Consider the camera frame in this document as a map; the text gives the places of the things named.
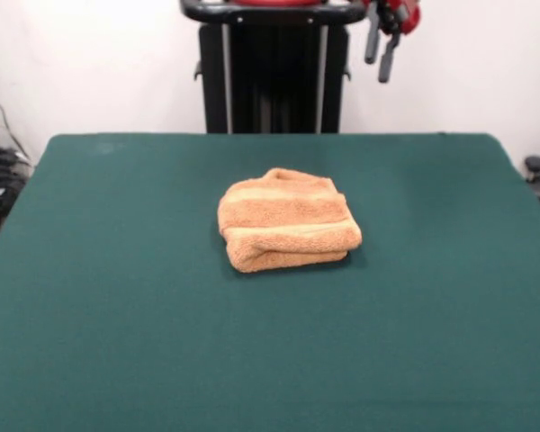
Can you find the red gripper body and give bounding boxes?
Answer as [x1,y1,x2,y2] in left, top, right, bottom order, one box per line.
[362,0,422,37]

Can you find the dark green table cloth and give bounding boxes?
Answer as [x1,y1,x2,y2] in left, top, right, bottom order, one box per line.
[0,131,540,432]

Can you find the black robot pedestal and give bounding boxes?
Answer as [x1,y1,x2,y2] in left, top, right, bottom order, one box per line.
[178,0,371,135]

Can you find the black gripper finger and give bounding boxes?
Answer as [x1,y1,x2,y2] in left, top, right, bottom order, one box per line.
[364,7,383,66]
[377,29,402,84]

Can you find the orange terry towel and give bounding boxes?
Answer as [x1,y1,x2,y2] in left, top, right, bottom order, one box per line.
[217,166,364,274]

